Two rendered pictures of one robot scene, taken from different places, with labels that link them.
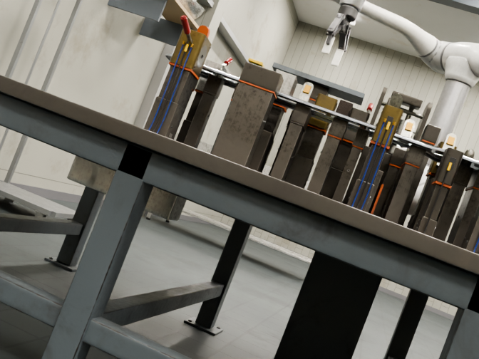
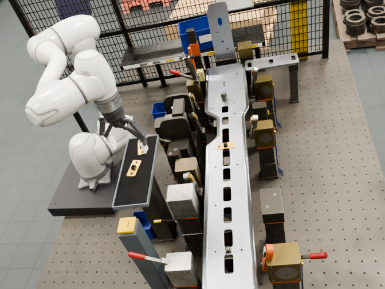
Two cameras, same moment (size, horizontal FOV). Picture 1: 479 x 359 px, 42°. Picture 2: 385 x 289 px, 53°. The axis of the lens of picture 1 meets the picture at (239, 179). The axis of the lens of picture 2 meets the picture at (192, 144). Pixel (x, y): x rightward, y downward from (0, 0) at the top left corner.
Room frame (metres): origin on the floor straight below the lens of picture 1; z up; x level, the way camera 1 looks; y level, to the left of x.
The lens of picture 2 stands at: (2.07, 0.94, 2.22)
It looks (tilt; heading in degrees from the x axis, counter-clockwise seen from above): 43 degrees down; 275
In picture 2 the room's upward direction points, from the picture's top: 17 degrees counter-clockwise
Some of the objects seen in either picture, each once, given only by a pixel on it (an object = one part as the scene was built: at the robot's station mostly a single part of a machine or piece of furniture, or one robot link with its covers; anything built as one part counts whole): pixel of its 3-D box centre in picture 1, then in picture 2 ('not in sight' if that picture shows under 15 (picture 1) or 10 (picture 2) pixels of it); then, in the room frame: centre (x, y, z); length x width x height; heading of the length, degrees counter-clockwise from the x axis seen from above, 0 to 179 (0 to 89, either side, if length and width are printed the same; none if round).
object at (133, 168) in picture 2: not in sight; (133, 167); (2.42, -0.16, 1.17); 0.08 x 0.04 x 0.01; 70
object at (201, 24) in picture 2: not in sight; (205, 32); (1.99, -1.23, 1.09); 0.30 x 0.17 x 0.13; 178
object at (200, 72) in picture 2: not in sight; (205, 96); (2.07, -0.88, 0.88); 0.04 x 0.04 x 0.37; 81
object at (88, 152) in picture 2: not in sight; (87, 152); (2.75, -0.60, 0.92); 0.18 x 0.16 x 0.22; 34
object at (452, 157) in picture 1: (438, 197); (264, 126); (1.81, -0.56, 0.84); 0.10 x 0.05 x 0.29; 171
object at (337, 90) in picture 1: (318, 84); (137, 169); (2.40, -0.15, 1.16); 0.37 x 0.14 x 0.02; 81
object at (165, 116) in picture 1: (175, 88); (289, 279); (1.93, 0.29, 0.88); 0.14 x 0.09 x 0.36; 171
